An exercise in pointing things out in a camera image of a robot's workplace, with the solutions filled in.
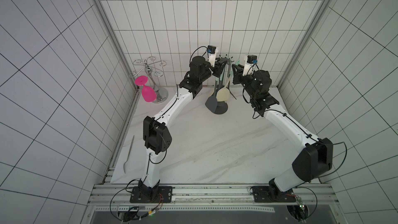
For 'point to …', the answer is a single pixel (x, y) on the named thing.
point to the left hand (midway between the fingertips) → (223, 63)
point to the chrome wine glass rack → (151, 66)
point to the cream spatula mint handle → (223, 94)
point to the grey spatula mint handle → (212, 102)
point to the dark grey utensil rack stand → (222, 107)
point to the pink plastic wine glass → (148, 94)
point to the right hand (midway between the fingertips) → (237, 61)
